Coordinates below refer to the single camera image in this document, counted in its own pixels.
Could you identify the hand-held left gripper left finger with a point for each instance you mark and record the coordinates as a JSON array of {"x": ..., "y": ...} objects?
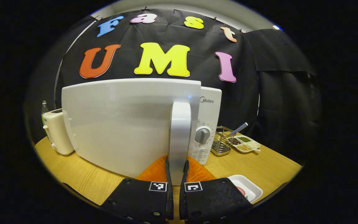
[{"x": 170, "y": 202}]

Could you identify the white microwave oven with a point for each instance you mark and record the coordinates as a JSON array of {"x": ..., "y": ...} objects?
[{"x": 120, "y": 124}]

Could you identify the pink ham slice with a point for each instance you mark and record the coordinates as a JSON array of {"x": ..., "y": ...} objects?
[{"x": 240, "y": 190}]

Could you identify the blue checkered straw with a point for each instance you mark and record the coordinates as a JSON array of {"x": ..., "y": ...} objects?
[{"x": 238, "y": 129}]

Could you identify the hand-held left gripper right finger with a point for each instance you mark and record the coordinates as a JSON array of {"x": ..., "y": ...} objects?
[{"x": 182, "y": 202}]

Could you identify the clear plastic bottle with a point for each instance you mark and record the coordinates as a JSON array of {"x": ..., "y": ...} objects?
[{"x": 44, "y": 107}]

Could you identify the white divided bean dish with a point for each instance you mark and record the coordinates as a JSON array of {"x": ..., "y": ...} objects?
[{"x": 245, "y": 144}]

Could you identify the white square plate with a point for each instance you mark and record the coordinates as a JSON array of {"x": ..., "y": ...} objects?
[{"x": 250, "y": 189}]

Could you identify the cream toaster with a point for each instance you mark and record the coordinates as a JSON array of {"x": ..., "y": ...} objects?
[{"x": 57, "y": 130}]

